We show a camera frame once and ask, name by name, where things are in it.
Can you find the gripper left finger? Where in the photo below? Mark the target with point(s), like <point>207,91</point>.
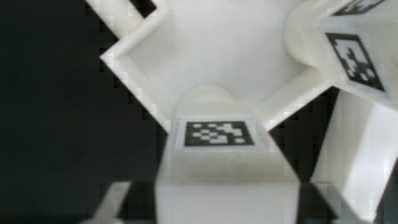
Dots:
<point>110,207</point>

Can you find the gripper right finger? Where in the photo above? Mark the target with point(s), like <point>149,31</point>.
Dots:
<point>325,208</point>

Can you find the white chair leg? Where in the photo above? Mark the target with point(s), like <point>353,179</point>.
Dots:
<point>360,28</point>
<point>227,182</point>

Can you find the white chair seat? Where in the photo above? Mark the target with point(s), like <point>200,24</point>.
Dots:
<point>239,43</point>

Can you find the white right fence bar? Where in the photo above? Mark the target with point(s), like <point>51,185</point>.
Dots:
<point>358,155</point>

